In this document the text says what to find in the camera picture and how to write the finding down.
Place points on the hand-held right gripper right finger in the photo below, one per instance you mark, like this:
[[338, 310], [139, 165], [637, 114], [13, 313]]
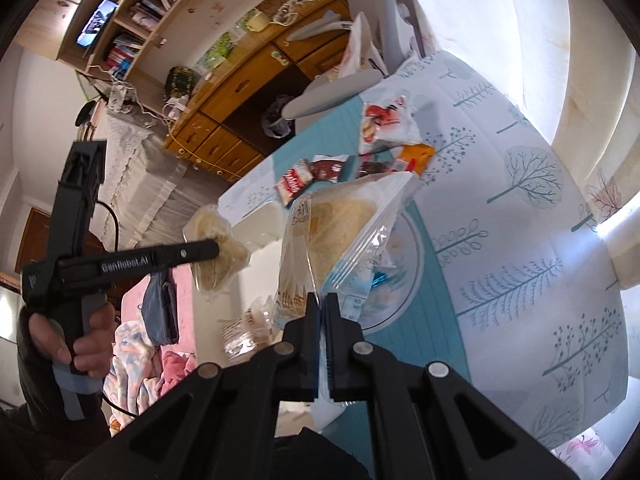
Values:
[[332, 347]]

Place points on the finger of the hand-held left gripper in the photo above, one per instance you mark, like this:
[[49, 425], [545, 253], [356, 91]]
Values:
[[190, 252]]

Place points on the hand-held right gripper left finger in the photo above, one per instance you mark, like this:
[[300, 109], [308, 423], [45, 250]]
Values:
[[312, 345]]

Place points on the round bread packet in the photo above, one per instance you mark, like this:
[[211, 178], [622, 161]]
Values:
[[220, 275]]

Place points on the large bread packet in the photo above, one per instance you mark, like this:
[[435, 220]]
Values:
[[335, 230]]

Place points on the dark red snack packet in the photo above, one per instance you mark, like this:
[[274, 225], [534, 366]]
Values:
[[327, 167]]

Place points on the apple print snack packet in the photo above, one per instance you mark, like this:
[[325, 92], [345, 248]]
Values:
[[385, 125]]

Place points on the person's left forearm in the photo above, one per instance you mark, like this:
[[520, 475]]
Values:
[[35, 405]]

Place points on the person's left hand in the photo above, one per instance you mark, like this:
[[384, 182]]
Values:
[[95, 340]]

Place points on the brown wooden door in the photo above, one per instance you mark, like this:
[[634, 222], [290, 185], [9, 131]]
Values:
[[35, 240]]

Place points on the blue jeans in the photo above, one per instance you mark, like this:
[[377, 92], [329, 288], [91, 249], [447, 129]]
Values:
[[160, 310]]

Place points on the pink blanket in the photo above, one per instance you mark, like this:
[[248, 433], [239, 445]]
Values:
[[131, 305]]

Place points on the pale cracker packet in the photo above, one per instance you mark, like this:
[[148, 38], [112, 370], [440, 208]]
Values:
[[245, 332]]

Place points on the white text-printed packet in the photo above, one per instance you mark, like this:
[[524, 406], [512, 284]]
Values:
[[382, 290]]

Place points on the lace piano cover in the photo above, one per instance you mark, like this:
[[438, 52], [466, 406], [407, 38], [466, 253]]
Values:
[[145, 185]]

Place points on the pastel printed blanket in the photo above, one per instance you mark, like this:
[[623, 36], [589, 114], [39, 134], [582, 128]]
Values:
[[132, 365]]

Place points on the pink garment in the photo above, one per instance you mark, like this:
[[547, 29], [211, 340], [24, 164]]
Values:
[[175, 367]]

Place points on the red white small packet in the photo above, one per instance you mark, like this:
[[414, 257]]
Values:
[[295, 182]]

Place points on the white power strip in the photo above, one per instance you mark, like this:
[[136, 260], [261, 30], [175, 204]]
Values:
[[176, 105]]

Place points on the trash bin with bag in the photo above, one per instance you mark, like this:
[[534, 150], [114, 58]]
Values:
[[277, 115]]

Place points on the dark patterned bag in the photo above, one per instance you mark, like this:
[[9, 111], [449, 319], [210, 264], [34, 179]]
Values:
[[178, 82]]

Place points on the wooden desk with hutch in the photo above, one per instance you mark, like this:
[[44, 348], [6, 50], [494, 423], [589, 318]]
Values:
[[240, 80]]

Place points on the dark brown snack packet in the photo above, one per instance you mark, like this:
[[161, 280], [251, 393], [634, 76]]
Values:
[[372, 166]]

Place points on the green packets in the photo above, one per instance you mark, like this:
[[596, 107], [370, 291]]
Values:
[[222, 49]]

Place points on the orange nut snack packet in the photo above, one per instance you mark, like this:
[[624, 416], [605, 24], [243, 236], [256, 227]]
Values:
[[414, 157]]

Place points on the wooden bookshelf with books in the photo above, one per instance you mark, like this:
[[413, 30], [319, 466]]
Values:
[[127, 52]]

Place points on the grey office chair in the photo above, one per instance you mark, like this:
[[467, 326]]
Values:
[[330, 92]]

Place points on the cream mug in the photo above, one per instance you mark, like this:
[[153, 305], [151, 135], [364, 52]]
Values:
[[258, 22]]

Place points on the small screen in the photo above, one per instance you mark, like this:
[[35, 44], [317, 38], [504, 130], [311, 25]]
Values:
[[97, 22]]

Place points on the white plastic bag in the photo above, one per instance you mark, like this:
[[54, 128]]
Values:
[[362, 50]]

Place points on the leaf print curtain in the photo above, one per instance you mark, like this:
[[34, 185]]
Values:
[[500, 10]]

